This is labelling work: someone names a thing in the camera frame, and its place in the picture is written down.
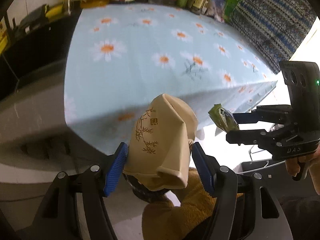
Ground black kitchen sink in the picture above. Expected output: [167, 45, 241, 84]
[1, 14, 80, 100]

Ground green packet bag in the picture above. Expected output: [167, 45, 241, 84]
[223, 0, 240, 23]

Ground yellow sponge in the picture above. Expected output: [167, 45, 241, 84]
[46, 3, 64, 18]

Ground person's right hand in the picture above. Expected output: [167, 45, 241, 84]
[285, 146, 320, 194]

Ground yellow dish soap bottle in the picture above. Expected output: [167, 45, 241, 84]
[0, 17, 10, 55]

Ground beige paper bag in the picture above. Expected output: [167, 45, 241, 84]
[124, 94, 198, 191]

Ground mustard fleece sleeve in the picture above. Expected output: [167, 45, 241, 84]
[142, 167, 216, 239]

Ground blue patterned cloth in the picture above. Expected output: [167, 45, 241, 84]
[229, 0, 317, 74]

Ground blue white snack bag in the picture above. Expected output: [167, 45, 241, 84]
[205, 0, 226, 22]

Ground black trash bin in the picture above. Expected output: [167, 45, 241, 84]
[123, 174, 169, 203]

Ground blue daisy tablecloth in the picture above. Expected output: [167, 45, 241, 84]
[64, 3, 277, 155]

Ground green snack wrapper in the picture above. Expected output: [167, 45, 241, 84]
[208, 104, 240, 133]

